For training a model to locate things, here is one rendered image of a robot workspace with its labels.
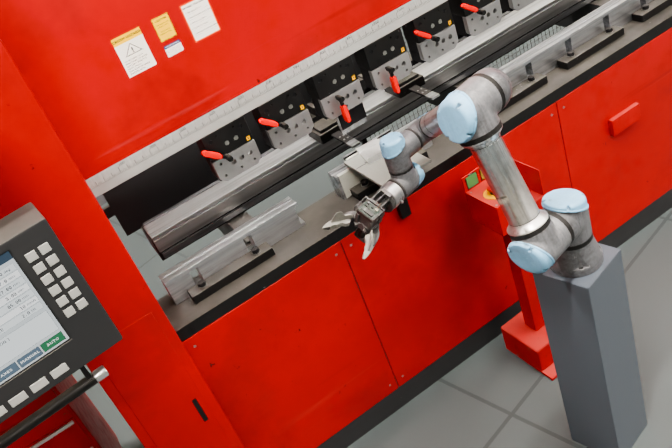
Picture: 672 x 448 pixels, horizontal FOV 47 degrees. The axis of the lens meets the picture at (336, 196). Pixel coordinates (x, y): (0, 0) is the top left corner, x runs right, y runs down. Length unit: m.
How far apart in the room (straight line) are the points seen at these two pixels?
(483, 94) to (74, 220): 1.07
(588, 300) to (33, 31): 1.63
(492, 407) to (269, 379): 0.85
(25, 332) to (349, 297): 1.23
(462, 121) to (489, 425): 1.38
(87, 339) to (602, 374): 1.47
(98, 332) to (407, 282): 1.29
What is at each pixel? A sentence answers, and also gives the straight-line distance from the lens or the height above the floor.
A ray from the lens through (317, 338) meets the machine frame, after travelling 2.68.
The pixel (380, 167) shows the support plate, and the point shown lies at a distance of 2.50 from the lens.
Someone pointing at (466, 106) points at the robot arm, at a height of 1.38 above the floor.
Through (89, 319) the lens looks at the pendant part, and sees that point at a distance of 1.82.
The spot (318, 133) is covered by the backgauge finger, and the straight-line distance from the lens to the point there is 2.79.
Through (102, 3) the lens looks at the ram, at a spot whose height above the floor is 1.81.
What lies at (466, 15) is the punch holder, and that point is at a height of 1.26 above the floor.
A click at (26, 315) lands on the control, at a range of 1.78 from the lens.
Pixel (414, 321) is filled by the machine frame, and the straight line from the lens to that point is 2.89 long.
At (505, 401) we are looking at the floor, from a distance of 3.00.
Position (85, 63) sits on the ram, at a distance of 2.18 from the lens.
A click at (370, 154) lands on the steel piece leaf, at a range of 2.59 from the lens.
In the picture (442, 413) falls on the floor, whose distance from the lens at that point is 3.02.
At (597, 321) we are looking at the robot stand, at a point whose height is 0.64.
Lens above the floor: 2.28
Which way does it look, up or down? 32 degrees down
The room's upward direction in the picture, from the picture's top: 21 degrees counter-clockwise
